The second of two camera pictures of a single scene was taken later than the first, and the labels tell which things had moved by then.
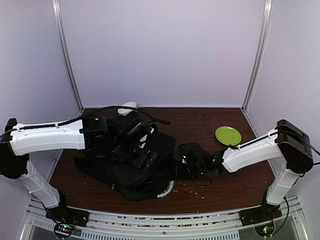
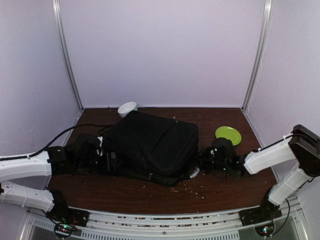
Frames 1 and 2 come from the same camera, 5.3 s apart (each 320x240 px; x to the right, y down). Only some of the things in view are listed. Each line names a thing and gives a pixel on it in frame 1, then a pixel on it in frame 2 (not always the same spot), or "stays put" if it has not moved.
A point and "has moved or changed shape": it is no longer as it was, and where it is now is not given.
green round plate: x=228 y=136 stays put
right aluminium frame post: x=257 y=66 stays put
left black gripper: x=139 y=162 to x=113 y=166
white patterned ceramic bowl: x=124 y=111 stays put
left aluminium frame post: x=57 y=13 stays put
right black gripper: x=178 y=172 to x=202 y=157
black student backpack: x=140 y=173 has moved or changed shape
